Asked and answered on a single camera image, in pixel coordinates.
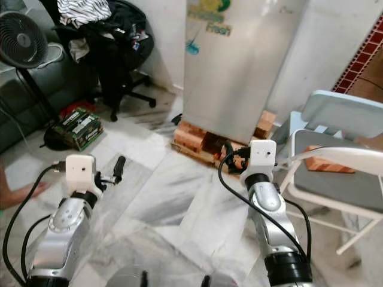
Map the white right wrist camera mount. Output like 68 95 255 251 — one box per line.
239 139 277 183

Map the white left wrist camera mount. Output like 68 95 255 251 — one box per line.
65 154 98 197

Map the red packet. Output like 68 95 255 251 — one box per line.
59 102 96 117

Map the green cardboard box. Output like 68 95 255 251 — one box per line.
51 108 104 151

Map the long black left arm cable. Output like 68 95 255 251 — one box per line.
3 163 68 286

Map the short black left arm cable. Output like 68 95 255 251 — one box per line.
21 214 53 285

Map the silver fridge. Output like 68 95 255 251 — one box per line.
183 0 312 144

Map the white crumpled cloth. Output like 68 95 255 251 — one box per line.
69 37 93 63

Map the black white striped cloth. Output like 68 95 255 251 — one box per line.
57 0 113 29

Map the black office chair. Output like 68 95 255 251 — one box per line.
39 0 157 123

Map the short black right arm cable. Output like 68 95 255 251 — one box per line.
282 199 314 258

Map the dark grey leather sofa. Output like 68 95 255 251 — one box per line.
0 57 90 151

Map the person's bare leg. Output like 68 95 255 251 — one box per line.
0 181 46 211

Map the short black arm cable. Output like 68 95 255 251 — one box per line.
21 214 53 285
282 199 314 258

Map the grey robot left leg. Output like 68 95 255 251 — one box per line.
105 266 151 287

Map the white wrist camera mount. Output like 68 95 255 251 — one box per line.
65 154 98 197
239 139 277 183

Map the black standing fan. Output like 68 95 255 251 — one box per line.
0 11 78 150

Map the red brick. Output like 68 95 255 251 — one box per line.
174 123 207 153
304 145 357 175
254 111 277 141

